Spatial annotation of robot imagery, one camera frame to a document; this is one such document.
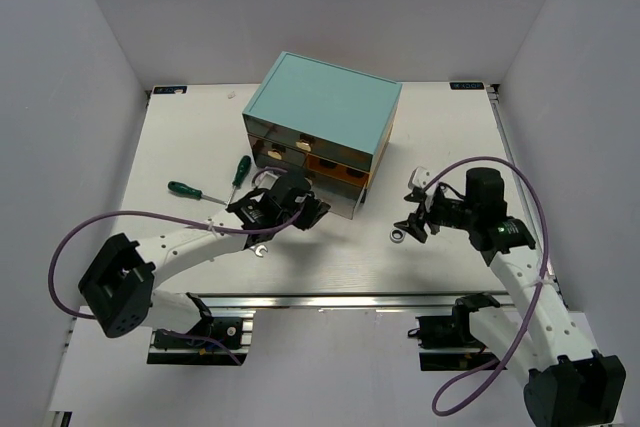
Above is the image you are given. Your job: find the silver ratcheting ring wrench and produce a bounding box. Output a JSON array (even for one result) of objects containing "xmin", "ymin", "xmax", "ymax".
[{"xmin": 389, "ymin": 228, "xmax": 406, "ymax": 244}]

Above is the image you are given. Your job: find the large green-handled screwdriver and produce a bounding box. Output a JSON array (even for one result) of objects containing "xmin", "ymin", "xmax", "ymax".
[{"xmin": 226, "ymin": 155, "xmax": 252, "ymax": 205}]

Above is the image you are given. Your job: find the silver open-end combination wrench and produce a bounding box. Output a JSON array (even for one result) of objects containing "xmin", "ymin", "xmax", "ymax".
[{"xmin": 250, "ymin": 244, "xmax": 268, "ymax": 258}]

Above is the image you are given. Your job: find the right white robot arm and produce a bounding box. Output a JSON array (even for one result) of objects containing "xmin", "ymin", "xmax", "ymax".
[{"xmin": 390, "ymin": 167, "xmax": 626, "ymax": 426}]

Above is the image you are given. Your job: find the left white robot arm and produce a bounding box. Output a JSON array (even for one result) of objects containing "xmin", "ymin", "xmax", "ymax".
[{"xmin": 79, "ymin": 173, "xmax": 330, "ymax": 346}]

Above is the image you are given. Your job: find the teal drawer cabinet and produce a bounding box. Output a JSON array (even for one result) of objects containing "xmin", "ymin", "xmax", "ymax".
[{"xmin": 243, "ymin": 52, "xmax": 402, "ymax": 198}]

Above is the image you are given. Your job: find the right blue corner label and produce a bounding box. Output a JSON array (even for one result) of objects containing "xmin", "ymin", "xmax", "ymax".
[{"xmin": 449, "ymin": 81, "xmax": 485, "ymax": 91}]

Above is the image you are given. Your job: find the blue corner label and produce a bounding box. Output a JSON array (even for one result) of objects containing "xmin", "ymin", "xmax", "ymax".
[
  {"xmin": 152, "ymin": 86, "xmax": 187, "ymax": 95},
  {"xmin": 449, "ymin": 81, "xmax": 485, "ymax": 91}
]

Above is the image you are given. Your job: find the left blue corner label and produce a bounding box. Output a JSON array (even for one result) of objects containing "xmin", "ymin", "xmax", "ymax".
[{"xmin": 152, "ymin": 86, "xmax": 187, "ymax": 95}]

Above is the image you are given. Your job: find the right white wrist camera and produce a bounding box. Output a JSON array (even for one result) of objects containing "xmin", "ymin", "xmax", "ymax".
[{"xmin": 408, "ymin": 166, "xmax": 432, "ymax": 195}]

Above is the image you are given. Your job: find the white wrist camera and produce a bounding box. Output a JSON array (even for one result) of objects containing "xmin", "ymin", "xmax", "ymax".
[
  {"xmin": 408, "ymin": 166, "xmax": 432, "ymax": 195},
  {"xmin": 256, "ymin": 172, "xmax": 279, "ymax": 188}
]

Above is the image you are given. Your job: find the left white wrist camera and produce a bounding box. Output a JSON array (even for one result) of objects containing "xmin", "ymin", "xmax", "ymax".
[{"xmin": 256, "ymin": 172, "xmax": 279, "ymax": 188}]

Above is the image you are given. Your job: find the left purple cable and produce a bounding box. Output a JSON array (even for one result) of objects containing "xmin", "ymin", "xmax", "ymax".
[{"xmin": 48, "ymin": 166, "xmax": 304, "ymax": 319}]

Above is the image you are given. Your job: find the purple cable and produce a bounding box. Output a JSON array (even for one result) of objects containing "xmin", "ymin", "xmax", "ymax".
[
  {"xmin": 48, "ymin": 166, "xmax": 304, "ymax": 319},
  {"xmin": 431, "ymin": 157, "xmax": 546, "ymax": 416}
]

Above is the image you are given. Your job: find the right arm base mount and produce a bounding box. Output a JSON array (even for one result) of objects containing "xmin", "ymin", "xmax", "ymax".
[{"xmin": 407, "ymin": 293, "xmax": 501, "ymax": 372}]

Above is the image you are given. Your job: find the aluminium table edge rail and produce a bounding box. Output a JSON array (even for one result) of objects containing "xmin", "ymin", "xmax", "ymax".
[{"xmin": 89, "ymin": 290, "xmax": 521, "ymax": 312}]

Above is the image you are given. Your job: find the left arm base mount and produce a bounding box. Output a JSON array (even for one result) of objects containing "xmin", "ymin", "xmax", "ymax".
[{"xmin": 147, "ymin": 294, "xmax": 250, "ymax": 367}]

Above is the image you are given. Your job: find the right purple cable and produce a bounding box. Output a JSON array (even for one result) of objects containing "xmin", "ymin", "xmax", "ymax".
[{"xmin": 431, "ymin": 157, "xmax": 546, "ymax": 416}]

